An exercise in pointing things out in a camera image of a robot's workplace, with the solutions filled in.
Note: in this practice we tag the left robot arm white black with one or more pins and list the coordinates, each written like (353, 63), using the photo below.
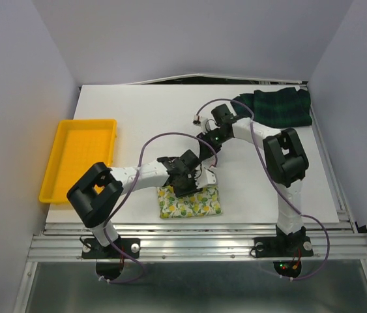
(96, 193)

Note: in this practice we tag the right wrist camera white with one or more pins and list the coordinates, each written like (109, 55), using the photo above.
(203, 123)

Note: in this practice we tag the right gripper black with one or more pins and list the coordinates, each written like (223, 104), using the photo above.
(206, 150)

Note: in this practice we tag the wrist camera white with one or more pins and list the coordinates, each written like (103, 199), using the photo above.
(203, 123)
(206, 178)

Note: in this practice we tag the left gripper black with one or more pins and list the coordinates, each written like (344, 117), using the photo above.
(192, 189)

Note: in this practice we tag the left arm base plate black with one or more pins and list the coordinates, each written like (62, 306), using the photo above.
(92, 250)

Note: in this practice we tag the aluminium rail frame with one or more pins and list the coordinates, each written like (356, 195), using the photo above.
(184, 241)

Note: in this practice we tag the lemon print skirt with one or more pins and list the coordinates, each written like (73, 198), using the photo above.
(201, 204)

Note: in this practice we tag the yellow plastic tray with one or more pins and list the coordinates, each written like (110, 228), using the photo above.
(78, 144)

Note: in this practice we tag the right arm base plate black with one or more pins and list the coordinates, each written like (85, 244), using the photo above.
(281, 247)

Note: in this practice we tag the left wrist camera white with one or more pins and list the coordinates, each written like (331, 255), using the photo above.
(206, 178)

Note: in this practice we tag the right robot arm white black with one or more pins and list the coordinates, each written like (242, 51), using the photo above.
(285, 163)

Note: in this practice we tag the dark green plaid skirt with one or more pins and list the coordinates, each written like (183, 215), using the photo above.
(288, 107)

